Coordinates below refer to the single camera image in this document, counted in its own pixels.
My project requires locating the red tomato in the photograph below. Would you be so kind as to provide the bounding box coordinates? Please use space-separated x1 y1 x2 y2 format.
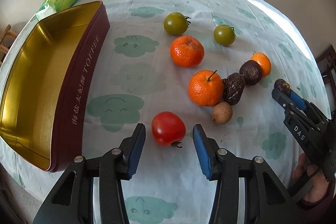
151 111 186 148

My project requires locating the small smooth mandarin orange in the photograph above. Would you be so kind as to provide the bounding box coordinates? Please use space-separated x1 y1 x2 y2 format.
251 52 272 77

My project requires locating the round dark passion fruit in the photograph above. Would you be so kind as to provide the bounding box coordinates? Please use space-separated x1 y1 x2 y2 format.
239 60 262 86

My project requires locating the wrinkled dark passion fruit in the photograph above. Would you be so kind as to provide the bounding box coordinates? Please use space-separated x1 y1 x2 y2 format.
222 72 245 106

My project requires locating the mandarin orange with stem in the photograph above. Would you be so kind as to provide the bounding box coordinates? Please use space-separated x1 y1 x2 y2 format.
188 70 224 107

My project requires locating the large rough mandarin orange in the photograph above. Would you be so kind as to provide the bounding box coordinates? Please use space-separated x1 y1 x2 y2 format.
170 35 205 68

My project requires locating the person's right hand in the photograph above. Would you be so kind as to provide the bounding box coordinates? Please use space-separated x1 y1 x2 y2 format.
292 153 330 203

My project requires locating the dark wooden furniture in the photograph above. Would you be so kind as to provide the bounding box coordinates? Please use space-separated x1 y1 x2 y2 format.
315 45 335 99

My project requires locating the green tomato right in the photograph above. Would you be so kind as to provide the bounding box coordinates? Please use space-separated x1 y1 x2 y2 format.
214 24 236 46

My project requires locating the green tomato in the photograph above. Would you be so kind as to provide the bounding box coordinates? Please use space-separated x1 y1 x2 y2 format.
214 24 236 46
163 12 191 36

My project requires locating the cloud print tablecloth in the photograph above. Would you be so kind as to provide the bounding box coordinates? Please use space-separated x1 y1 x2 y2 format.
0 0 332 224

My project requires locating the maroon gold toffee tin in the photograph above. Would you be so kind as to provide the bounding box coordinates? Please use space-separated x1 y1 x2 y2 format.
1 1 110 172

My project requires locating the green tomato left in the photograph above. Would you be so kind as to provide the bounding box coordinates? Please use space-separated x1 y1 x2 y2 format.
163 12 191 36

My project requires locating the wooden chair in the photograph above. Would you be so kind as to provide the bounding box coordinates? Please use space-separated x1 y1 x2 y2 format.
0 24 18 65

